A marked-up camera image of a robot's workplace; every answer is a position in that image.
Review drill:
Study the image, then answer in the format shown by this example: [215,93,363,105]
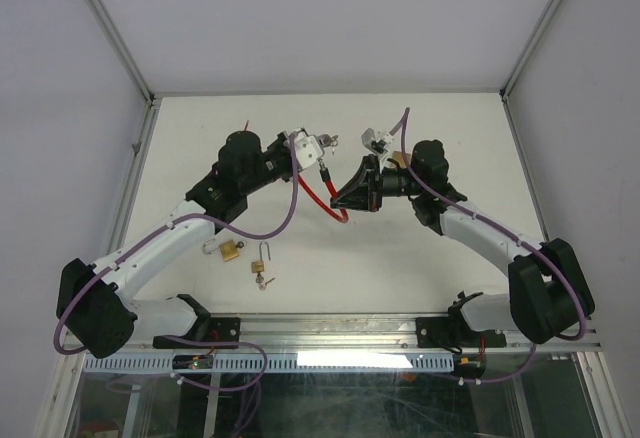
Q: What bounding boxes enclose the white slotted cable duct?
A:
[84,351,454,374]

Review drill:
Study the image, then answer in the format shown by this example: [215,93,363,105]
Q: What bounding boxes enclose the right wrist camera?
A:
[361,128,396,169]

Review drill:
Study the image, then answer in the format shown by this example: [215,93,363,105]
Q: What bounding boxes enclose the red cable lock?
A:
[298,156,350,225]

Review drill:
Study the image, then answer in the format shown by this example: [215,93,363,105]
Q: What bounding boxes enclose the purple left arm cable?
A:
[52,137,301,357]

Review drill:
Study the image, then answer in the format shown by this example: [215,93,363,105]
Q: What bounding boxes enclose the medium brass padlock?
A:
[201,240,246,262]

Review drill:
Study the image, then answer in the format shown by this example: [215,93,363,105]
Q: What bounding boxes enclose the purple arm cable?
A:
[389,106,590,387]
[52,137,301,357]

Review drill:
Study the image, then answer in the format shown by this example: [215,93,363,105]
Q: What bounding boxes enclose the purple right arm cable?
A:
[389,106,590,387]

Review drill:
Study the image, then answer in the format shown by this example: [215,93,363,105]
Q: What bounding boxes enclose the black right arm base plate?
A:
[415,316,507,353]

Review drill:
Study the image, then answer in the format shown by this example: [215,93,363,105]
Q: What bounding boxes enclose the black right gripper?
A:
[330,153,425,212]

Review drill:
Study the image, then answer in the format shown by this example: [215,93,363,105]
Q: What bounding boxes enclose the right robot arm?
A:
[330,140,595,345]

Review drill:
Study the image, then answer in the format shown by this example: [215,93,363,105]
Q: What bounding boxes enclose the aluminium mounting rail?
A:
[62,312,599,354]

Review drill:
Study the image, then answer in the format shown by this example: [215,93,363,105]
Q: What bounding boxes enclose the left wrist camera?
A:
[292,128,325,171]

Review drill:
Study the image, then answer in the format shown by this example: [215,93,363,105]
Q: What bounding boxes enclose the large brass padlock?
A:
[391,151,411,169]

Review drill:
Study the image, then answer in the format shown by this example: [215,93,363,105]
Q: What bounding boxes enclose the small brass padlock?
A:
[251,241,271,275]

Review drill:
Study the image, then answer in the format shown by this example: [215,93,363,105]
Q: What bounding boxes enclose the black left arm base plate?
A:
[152,316,241,349]

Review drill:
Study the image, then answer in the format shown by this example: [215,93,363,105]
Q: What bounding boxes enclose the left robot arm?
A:
[53,128,324,358]

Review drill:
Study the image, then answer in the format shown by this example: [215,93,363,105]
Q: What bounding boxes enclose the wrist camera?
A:
[361,128,396,169]
[292,128,325,171]

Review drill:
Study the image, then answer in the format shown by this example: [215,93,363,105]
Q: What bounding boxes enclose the cable lock keys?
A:
[318,134,339,155]

